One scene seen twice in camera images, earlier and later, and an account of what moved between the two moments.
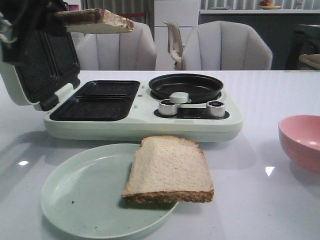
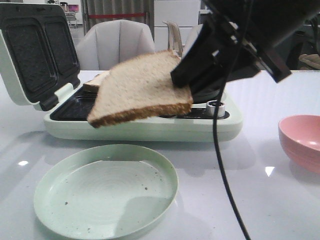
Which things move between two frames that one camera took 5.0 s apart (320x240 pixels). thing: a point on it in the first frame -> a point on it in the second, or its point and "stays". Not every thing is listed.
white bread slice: x=168 y=169 -> x=138 y=87
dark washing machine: x=305 y=40 stays
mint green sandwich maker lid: x=38 y=64 stays
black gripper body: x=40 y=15 -> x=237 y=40
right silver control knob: x=215 y=108 stays
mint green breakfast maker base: x=126 y=110 stays
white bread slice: x=93 y=21 -> x=92 y=86
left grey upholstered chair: x=133 y=50 stays
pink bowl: x=300 y=135 stays
